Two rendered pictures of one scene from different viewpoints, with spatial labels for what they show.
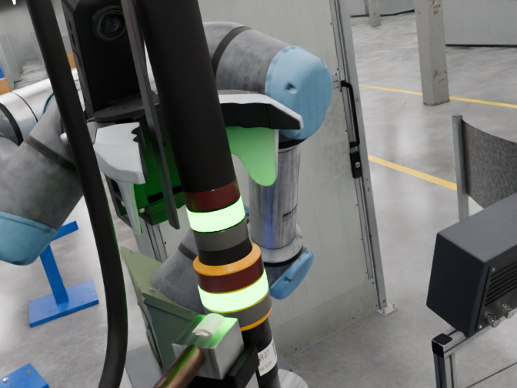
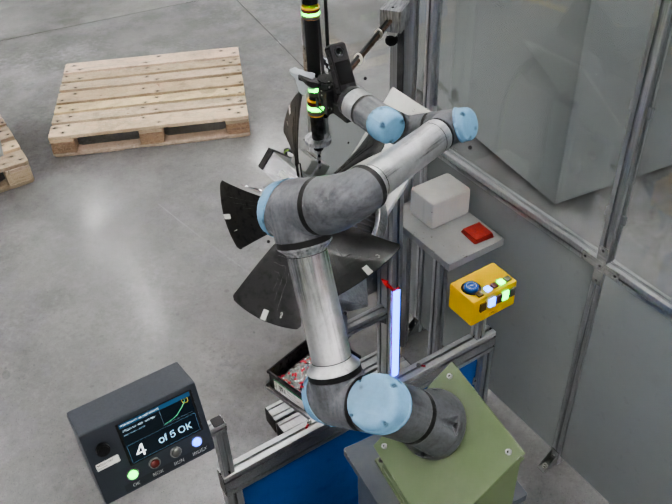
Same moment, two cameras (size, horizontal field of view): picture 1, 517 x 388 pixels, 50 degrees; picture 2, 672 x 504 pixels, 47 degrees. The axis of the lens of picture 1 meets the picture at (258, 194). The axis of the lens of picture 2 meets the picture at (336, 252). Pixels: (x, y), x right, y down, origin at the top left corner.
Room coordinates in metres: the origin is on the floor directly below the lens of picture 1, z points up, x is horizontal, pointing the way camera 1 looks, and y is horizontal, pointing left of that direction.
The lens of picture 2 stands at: (2.07, -0.09, 2.53)
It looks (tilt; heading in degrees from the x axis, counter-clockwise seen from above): 40 degrees down; 175
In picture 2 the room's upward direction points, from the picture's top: 3 degrees counter-clockwise
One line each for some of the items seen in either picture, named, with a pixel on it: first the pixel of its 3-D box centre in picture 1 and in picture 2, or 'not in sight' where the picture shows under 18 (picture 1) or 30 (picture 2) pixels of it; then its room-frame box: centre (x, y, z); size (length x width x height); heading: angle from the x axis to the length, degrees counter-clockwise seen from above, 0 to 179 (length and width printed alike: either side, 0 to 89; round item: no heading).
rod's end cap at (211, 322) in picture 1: (211, 335); not in sight; (0.29, 0.04, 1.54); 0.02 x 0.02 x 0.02; 61
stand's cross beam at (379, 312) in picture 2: not in sight; (362, 321); (0.10, 0.16, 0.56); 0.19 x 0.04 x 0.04; 116
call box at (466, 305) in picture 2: not in sight; (482, 295); (0.51, 0.45, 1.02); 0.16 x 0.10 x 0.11; 116
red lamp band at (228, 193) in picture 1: (211, 191); not in sight; (0.32, 0.03, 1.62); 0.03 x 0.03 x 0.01
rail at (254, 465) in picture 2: not in sight; (367, 404); (0.68, 0.10, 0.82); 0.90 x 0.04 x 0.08; 116
